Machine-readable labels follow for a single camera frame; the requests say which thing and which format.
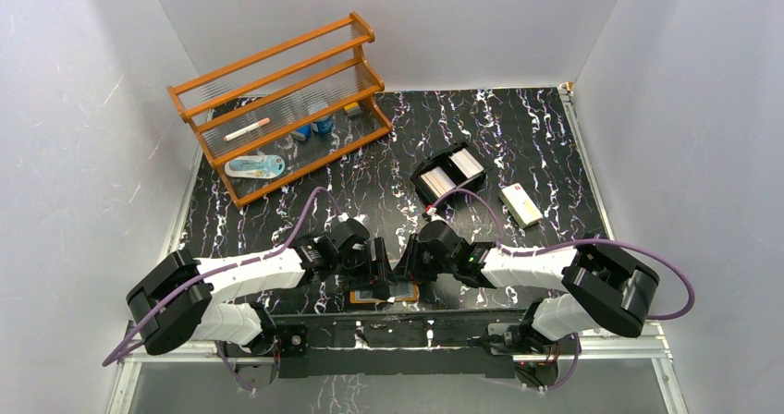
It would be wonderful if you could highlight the orange card holder wallet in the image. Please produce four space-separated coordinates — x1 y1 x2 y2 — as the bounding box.
349 282 420 304

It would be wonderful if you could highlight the white card stack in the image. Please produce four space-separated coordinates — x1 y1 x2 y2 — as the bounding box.
449 148 484 178
420 167 456 199

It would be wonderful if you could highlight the black card tray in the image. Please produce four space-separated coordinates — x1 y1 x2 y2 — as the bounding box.
410 140 492 206

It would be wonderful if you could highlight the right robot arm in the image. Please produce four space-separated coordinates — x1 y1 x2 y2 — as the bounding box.
394 217 660 353

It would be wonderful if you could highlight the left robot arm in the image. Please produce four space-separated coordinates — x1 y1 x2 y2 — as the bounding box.
127 217 396 356

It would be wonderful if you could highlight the white box with red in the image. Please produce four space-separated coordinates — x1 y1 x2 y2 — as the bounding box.
500 183 544 227

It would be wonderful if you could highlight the blue packaged item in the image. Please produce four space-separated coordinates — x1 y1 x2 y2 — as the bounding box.
224 155 286 180

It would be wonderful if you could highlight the blue white can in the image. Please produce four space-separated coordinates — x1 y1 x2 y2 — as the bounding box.
309 103 334 134

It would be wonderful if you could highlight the small blue block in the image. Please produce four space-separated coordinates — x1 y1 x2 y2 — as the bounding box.
290 126 312 143

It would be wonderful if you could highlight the small grey yellow block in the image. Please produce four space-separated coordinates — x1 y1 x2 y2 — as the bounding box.
343 103 361 118

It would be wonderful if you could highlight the white pink pen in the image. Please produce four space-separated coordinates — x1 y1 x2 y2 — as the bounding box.
223 117 270 142

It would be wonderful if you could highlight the orange wooden shelf rack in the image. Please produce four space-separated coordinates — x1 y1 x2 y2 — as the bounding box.
167 12 392 207

